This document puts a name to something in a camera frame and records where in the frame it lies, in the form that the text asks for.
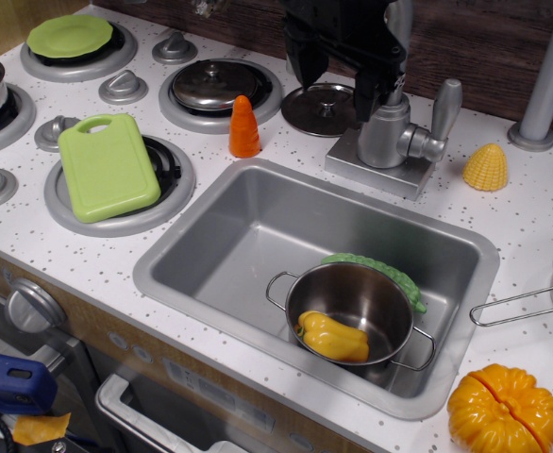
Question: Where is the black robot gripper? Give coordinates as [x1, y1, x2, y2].
[280, 1, 406, 123]

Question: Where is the silver toy faucet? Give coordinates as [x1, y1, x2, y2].
[325, 0, 464, 203]

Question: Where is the flat steel lid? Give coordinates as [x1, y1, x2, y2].
[280, 83, 360, 138]

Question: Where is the orange toy carrot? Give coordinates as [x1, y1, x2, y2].
[228, 95, 261, 158]

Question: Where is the steel pot lid on burner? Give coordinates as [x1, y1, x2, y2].
[172, 60, 260, 111]

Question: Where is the grey toy sink basin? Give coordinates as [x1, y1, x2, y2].
[133, 159, 499, 420]

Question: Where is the grey stove knob back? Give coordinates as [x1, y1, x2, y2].
[152, 31, 198, 65]

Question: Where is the yellow toy corn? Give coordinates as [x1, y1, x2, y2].
[462, 143, 508, 192]

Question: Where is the green toy vegetable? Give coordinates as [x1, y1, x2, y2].
[321, 253, 427, 314]

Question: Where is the grey stove knob middle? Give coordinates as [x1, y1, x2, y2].
[98, 70, 148, 105]

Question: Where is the grey vertical pole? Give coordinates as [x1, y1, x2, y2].
[508, 32, 553, 152]

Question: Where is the steel pot in sink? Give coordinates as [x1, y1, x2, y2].
[265, 262, 436, 372]

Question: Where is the green plastic cutting board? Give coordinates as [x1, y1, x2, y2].
[58, 113, 161, 224]

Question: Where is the yellow toy bell pepper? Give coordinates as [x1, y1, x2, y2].
[295, 310, 370, 363]

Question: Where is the green plastic plate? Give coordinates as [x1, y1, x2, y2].
[26, 14, 113, 59]

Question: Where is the grey stove knob left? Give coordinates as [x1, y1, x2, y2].
[34, 115, 79, 153]

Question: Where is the orange toy pumpkin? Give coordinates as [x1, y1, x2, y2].
[447, 364, 553, 452]

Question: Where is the grey oven dial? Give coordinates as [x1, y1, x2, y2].
[4, 278, 67, 334]

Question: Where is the blue clamp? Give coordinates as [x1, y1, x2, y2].
[0, 355, 58, 415]

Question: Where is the grey oven door handle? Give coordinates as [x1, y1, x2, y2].
[94, 373, 240, 453]

